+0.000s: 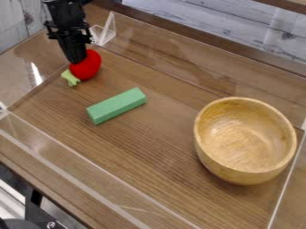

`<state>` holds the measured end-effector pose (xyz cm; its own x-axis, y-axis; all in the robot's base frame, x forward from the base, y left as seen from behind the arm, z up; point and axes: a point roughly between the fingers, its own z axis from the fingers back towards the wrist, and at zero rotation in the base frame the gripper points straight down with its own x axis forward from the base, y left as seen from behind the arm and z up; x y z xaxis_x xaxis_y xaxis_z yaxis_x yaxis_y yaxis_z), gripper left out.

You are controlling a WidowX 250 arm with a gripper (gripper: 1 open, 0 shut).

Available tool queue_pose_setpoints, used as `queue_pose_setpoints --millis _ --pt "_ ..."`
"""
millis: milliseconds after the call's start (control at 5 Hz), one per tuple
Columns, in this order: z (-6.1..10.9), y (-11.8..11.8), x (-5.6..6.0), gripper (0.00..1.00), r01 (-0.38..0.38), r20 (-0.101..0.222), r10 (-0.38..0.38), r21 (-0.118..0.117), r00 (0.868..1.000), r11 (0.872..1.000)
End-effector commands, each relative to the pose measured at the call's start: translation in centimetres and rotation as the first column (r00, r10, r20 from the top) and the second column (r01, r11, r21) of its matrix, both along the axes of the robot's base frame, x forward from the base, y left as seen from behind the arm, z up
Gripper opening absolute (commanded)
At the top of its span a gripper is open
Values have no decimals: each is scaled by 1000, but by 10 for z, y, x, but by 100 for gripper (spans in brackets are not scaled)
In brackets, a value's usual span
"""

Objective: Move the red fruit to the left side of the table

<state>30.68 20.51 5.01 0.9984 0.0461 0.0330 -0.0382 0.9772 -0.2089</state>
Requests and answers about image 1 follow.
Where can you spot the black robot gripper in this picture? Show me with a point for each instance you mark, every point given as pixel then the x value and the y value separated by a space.
pixel 69 27

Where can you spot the red plush strawberry toy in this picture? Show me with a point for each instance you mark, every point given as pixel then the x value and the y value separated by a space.
pixel 85 70

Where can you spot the light wooden bowl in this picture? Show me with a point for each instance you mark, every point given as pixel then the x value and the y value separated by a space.
pixel 245 140

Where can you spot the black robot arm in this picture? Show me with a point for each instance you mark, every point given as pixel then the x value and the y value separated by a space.
pixel 70 5

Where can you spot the green foam block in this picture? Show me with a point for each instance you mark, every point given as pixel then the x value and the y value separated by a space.
pixel 115 105

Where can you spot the clear acrylic tray wall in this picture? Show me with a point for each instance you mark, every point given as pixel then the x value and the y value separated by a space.
pixel 95 196

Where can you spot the black table leg bracket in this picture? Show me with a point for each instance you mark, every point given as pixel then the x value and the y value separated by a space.
pixel 37 215

